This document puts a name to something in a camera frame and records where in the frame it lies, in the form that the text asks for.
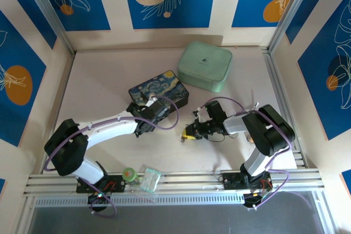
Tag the starry night painted tin box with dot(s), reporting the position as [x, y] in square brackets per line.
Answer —
[164, 86]

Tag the mint green zipper pouch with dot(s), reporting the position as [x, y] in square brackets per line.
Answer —
[205, 61]

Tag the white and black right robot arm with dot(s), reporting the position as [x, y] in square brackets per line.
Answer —
[268, 130]

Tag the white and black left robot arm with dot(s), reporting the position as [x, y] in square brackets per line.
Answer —
[109, 128]

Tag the small silver metal piece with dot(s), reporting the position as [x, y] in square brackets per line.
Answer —
[256, 105]

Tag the clear plastic bag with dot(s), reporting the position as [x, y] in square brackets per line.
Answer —
[150, 180]

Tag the green capped small bottle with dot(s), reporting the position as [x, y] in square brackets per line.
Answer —
[129, 176]

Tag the aluminium frame rail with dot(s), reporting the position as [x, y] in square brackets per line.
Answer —
[192, 179]

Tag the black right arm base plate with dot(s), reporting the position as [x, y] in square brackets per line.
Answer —
[233, 180]

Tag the aluminium side rail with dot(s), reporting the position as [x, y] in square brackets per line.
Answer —
[277, 80]

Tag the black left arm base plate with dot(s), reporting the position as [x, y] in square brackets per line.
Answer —
[118, 183]

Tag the aluminium frame post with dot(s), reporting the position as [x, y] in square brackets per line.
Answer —
[290, 6]
[46, 6]

